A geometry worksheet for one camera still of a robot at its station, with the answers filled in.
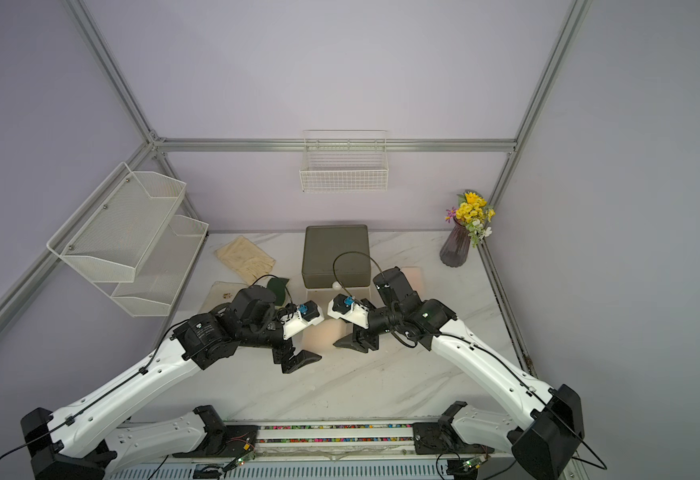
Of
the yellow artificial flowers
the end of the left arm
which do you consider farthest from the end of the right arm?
the yellow artificial flowers

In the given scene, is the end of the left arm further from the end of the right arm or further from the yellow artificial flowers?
the yellow artificial flowers

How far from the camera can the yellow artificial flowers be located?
916mm
